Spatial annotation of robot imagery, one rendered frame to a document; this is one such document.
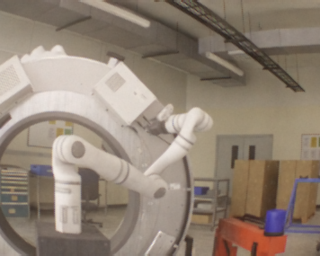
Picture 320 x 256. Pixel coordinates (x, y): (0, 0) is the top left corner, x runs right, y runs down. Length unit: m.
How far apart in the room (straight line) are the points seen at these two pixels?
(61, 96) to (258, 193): 6.52
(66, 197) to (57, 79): 0.80
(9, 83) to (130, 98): 0.60
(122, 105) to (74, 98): 0.26
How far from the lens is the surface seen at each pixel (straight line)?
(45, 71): 1.82
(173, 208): 1.85
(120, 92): 1.68
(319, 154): 10.08
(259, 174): 7.87
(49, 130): 8.02
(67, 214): 1.17
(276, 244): 1.86
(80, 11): 5.60
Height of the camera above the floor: 1.37
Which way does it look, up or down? 5 degrees up
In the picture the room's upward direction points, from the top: 3 degrees clockwise
